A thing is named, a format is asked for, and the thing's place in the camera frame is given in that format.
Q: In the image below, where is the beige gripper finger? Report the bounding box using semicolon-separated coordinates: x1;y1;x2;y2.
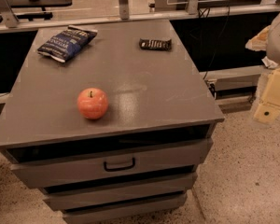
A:
253;68;280;124

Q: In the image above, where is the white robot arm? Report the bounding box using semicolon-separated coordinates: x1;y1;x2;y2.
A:
253;13;280;124

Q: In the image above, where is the blue chip bag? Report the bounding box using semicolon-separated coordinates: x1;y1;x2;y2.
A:
37;25;98;63

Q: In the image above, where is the grey drawer cabinet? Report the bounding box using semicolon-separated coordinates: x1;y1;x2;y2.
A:
0;21;223;224

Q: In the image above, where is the red apple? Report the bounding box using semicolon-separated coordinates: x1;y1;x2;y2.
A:
77;88;108;119

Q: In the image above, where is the grey metal railing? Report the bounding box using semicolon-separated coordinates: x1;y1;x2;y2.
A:
0;0;280;34

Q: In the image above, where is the black hanging cable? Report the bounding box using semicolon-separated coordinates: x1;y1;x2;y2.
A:
203;6;231;80

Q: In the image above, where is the black drawer handle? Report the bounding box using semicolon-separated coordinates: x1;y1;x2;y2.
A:
103;158;135;173

